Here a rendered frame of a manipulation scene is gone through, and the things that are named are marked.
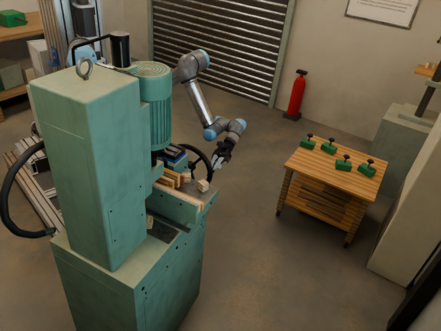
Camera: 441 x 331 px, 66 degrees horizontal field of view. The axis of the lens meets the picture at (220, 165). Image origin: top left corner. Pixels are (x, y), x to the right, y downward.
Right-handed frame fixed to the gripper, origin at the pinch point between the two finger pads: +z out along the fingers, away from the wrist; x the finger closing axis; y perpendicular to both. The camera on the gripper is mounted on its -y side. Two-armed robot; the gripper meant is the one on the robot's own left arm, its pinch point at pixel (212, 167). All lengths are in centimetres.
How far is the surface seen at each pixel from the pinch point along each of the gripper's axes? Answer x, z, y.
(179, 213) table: -8.8, 36.9, -25.0
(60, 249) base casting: 24, 74, -36
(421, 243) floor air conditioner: -120, -32, 66
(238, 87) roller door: 111, -199, 181
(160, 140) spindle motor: 1, 20, -54
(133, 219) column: -3, 51, -45
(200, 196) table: -12.1, 25.1, -21.9
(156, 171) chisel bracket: 5.8, 27.1, -36.8
